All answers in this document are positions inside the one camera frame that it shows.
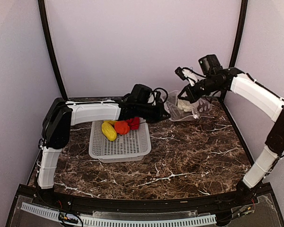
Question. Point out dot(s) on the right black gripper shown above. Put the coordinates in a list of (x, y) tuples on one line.
[(193, 96)]

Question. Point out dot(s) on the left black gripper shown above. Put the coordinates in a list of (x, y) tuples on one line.
[(160, 115)]

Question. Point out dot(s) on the white green cauliflower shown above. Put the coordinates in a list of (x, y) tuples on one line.
[(185, 106)]

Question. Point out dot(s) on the clear zip top bag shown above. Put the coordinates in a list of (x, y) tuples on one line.
[(181, 110)]

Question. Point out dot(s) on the orange bell pepper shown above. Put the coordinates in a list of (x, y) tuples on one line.
[(121, 127)]

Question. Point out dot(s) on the white plastic perforated basket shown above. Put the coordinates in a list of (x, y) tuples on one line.
[(130, 147)]

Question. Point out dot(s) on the yellow bell pepper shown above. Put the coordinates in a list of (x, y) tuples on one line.
[(109, 131)]

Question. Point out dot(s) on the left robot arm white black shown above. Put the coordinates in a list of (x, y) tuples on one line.
[(142, 102)]

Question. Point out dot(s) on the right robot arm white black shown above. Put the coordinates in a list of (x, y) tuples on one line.
[(215, 79)]

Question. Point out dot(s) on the red bell pepper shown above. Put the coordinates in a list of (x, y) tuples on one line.
[(133, 123)]

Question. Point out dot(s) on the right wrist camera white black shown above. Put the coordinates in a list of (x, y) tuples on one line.
[(188, 74)]

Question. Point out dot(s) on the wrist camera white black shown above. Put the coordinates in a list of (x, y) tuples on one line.
[(188, 74), (155, 97)]

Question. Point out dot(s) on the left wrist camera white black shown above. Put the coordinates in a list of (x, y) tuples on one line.
[(155, 97)]

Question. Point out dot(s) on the white slotted cable duct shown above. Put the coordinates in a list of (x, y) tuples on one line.
[(114, 219)]

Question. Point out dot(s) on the black curved front rail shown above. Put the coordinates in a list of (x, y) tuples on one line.
[(213, 204)]

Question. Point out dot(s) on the left black frame post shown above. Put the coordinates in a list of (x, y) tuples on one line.
[(50, 48)]

